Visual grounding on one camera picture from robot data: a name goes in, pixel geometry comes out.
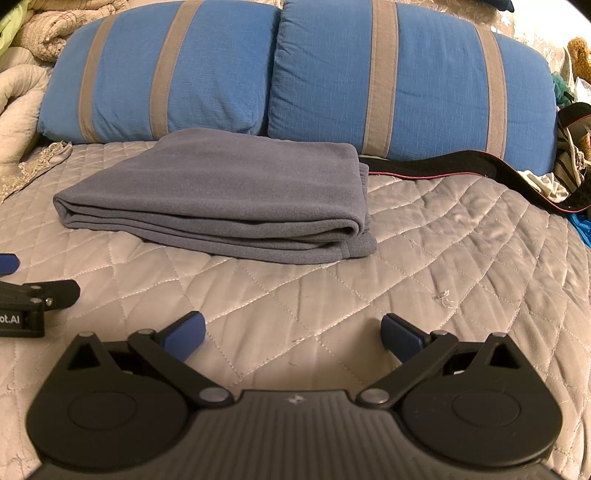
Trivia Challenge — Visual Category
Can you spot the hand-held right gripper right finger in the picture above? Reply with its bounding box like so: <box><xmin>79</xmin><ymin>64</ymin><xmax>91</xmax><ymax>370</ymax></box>
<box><xmin>359</xmin><ymin>312</ymin><xmax>525</xmax><ymax>409</ymax></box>

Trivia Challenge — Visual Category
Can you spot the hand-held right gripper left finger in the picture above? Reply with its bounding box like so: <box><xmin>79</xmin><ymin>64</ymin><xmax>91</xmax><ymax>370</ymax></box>
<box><xmin>67</xmin><ymin>311</ymin><xmax>234</xmax><ymax>409</ymax></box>

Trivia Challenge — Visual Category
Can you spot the grey fleece garment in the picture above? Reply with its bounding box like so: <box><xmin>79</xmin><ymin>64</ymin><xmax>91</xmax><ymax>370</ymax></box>
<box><xmin>53</xmin><ymin>128</ymin><xmax>378</xmax><ymax>267</ymax></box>

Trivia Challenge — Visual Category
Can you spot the grey quilted bed cover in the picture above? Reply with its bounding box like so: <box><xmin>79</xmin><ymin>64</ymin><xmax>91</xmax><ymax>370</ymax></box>
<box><xmin>0</xmin><ymin>138</ymin><xmax>591</xmax><ymax>480</ymax></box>

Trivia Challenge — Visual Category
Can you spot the light green cloth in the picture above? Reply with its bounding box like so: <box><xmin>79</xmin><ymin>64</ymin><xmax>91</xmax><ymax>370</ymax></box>
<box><xmin>0</xmin><ymin>16</ymin><xmax>26</xmax><ymax>49</ymax></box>

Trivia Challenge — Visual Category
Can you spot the beige knit blanket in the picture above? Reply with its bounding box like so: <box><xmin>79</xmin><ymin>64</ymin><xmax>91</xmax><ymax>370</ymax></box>
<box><xmin>14</xmin><ymin>0</ymin><xmax>139</xmax><ymax>63</ymax></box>

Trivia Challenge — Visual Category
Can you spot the black white striped cloth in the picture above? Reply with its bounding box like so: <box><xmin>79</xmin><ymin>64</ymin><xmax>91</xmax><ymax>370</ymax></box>
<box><xmin>551</xmin><ymin>127</ymin><xmax>591</xmax><ymax>195</ymax></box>

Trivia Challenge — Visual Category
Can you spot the blue grey-striped pillow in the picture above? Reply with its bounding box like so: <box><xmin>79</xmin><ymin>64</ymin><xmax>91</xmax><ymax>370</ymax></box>
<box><xmin>267</xmin><ymin>0</ymin><xmax>557</xmax><ymax>174</ymax></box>
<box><xmin>37</xmin><ymin>0</ymin><xmax>282</xmax><ymax>143</ymax></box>

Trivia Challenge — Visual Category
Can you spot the black bag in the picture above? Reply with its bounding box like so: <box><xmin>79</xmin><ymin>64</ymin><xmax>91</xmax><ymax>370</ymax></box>
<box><xmin>556</xmin><ymin>102</ymin><xmax>591</xmax><ymax>144</ymax></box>

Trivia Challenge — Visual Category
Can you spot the teal cloth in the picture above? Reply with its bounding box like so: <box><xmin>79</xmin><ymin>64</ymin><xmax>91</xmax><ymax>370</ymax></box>
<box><xmin>551</xmin><ymin>74</ymin><xmax>575</xmax><ymax>109</ymax></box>

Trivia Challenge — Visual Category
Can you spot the brown teddy bear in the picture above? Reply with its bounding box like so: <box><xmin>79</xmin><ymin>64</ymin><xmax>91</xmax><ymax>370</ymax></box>
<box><xmin>567</xmin><ymin>37</ymin><xmax>591</xmax><ymax>86</ymax></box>

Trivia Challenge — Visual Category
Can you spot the black strap with red edge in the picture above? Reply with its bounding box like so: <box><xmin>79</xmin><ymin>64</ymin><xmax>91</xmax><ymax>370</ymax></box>
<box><xmin>358</xmin><ymin>150</ymin><xmax>591</xmax><ymax>213</ymax></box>

